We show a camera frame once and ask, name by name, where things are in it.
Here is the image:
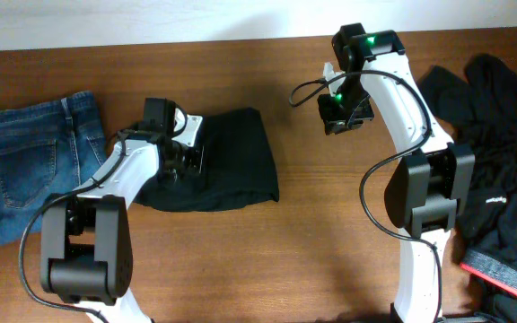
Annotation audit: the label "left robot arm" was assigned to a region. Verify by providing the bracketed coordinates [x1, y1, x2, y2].
[38, 98, 205, 322]

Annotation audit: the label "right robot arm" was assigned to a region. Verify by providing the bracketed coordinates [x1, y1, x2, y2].
[317, 23, 475, 322]

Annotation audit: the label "blue denim jeans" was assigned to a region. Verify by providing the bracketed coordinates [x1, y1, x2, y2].
[0, 91, 107, 246]

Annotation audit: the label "grey red-trimmed garment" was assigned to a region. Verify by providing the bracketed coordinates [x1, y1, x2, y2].
[460, 251, 517, 297]

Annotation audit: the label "black trousers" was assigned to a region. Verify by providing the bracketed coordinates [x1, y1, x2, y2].
[135, 107, 280, 212]

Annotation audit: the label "black clothes pile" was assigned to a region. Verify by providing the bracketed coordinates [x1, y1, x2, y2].
[419, 54, 517, 322]

